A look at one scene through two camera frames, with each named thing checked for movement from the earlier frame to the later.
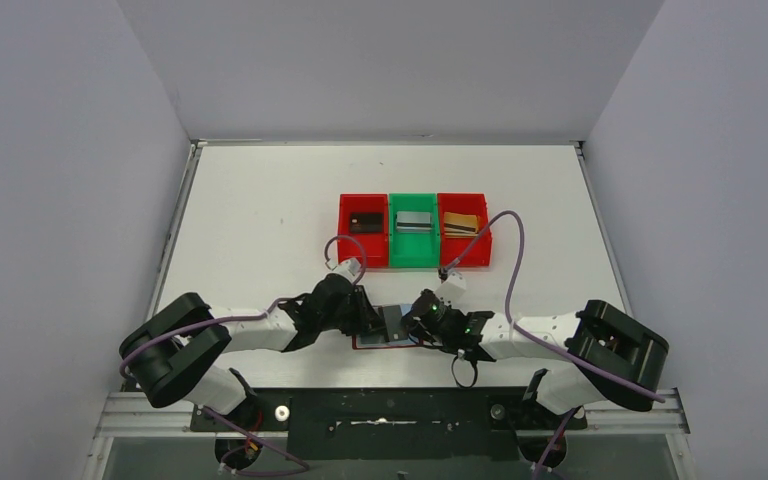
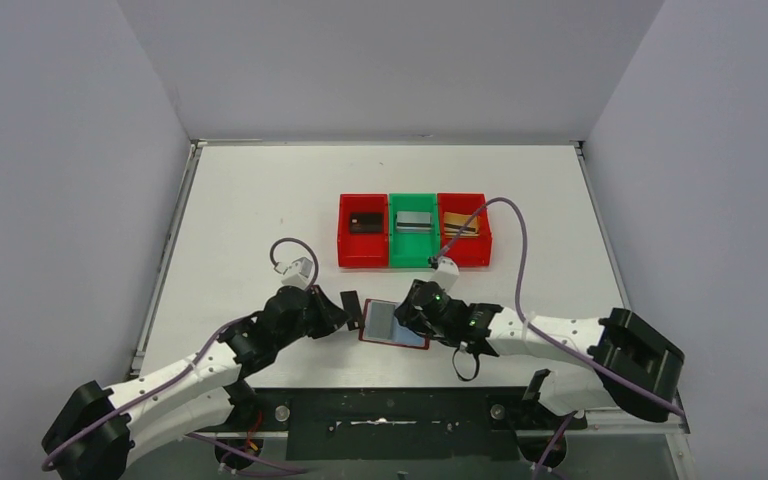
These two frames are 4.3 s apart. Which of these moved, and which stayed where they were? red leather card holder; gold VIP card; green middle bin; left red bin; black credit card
Moved: red leather card holder
Stayed: green middle bin; gold VIP card; left red bin; black credit card
